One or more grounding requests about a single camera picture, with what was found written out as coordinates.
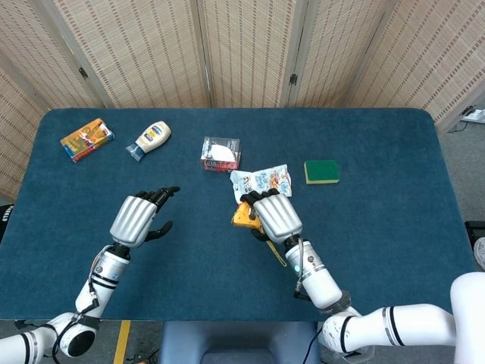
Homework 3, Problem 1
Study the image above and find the crumpled white snack bag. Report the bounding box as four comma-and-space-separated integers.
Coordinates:
230, 163, 293, 204

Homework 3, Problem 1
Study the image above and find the black bag with white print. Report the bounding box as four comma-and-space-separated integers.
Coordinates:
0, 203, 15, 243

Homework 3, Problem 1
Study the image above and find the yellow tape measure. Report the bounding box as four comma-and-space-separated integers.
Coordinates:
231, 202, 288, 268

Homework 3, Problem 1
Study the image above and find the blue grey robot torso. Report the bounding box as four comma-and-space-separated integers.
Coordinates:
158, 321, 321, 364

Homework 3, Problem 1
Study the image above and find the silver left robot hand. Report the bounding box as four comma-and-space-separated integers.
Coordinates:
109, 186, 181, 249

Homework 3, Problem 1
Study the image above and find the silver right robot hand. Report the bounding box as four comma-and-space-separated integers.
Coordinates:
239, 190, 304, 246

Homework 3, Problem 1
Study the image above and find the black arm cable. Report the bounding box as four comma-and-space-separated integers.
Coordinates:
293, 237, 308, 300
52, 265, 102, 357

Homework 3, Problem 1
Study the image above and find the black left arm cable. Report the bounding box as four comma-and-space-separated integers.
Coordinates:
52, 265, 102, 357

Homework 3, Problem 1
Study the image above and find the woven folding screen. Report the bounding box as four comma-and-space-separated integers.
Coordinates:
0, 0, 485, 202

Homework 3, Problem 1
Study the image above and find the black box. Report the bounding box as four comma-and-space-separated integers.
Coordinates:
465, 220, 485, 272

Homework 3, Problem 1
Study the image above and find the green and yellow sponge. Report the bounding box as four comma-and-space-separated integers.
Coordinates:
303, 159, 341, 186

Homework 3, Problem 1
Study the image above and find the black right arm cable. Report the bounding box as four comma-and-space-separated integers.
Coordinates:
293, 237, 308, 300

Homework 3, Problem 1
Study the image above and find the orange snack box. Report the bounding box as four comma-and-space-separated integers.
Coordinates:
60, 118, 116, 163

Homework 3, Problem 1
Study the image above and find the blue table cloth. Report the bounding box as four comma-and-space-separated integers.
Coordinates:
0, 108, 477, 322

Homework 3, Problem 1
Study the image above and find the white power strip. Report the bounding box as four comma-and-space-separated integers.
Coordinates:
460, 108, 485, 124

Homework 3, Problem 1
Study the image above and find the white mayonnaise squeeze bottle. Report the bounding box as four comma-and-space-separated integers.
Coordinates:
125, 120, 172, 164

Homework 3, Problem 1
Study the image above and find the clear box of red clips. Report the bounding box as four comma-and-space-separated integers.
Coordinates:
200, 136, 242, 174

